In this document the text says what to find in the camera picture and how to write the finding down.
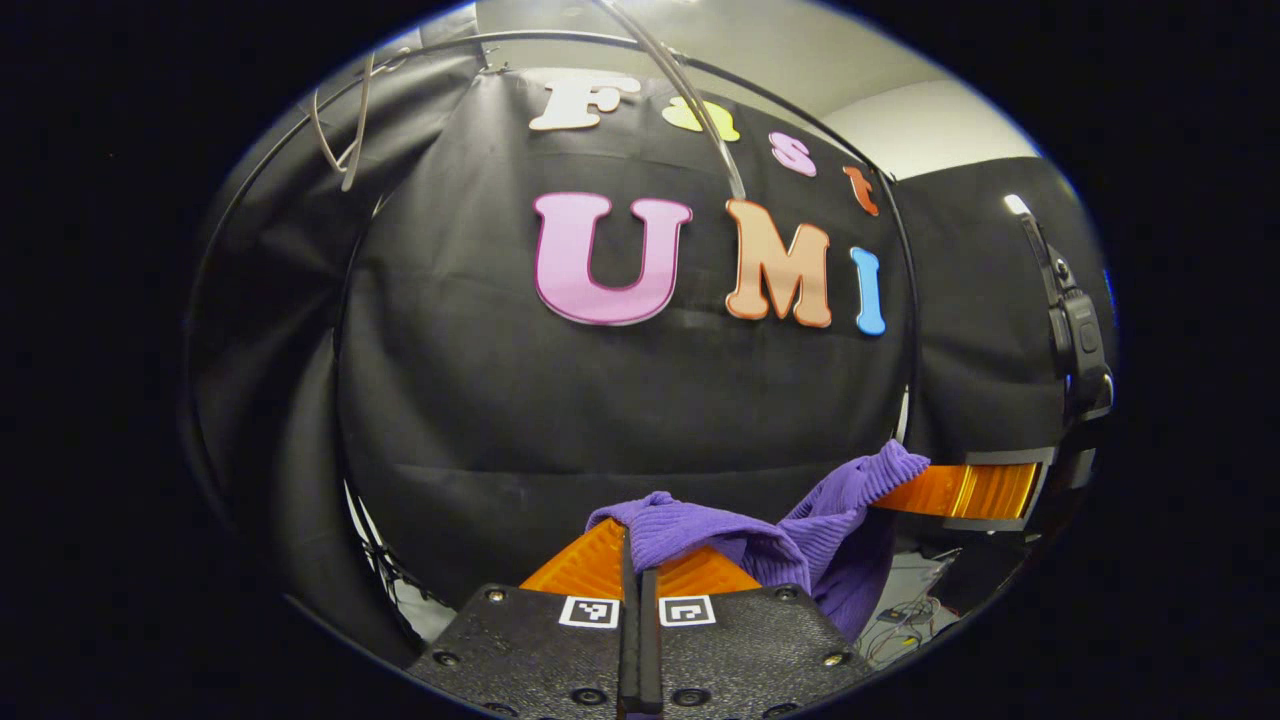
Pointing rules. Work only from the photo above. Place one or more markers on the purple shirt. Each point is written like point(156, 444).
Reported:
point(830, 540)

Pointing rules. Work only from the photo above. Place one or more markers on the black clothes rack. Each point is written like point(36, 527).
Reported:
point(908, 330)

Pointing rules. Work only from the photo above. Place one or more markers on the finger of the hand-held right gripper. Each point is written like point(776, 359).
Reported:
point(985, 490)

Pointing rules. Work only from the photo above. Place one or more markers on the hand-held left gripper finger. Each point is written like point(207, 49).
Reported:
point(628, 640)
point(650, 650)

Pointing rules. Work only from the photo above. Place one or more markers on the white clothes hanger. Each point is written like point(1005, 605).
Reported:
point(700, 110)
point(355, 130)

